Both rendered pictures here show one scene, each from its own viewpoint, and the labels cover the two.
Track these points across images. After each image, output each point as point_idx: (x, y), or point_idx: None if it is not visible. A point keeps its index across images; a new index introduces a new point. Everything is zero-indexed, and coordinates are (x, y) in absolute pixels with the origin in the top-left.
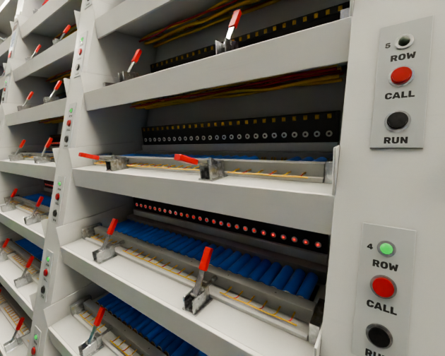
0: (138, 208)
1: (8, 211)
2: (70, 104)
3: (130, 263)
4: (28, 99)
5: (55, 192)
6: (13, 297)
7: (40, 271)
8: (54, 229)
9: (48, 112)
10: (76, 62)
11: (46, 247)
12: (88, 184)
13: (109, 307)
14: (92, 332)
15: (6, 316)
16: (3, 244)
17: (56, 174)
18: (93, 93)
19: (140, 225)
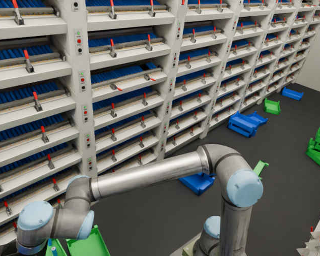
0: None
1: None
2: (80, 70)
3: (120, 110)
4: None
5: (81, 112)
6: (49, 176)
7: (81, 143)
8: (87, 124)
9: (40, 77)
10: (76, 46)
11: (83, 133)
12: (102, 98)
13: (99, 132)
14: (114, 134)
15: (24, 200)
16: None
17: (78, 104)
18: (97, 63)
19: (97, 102)
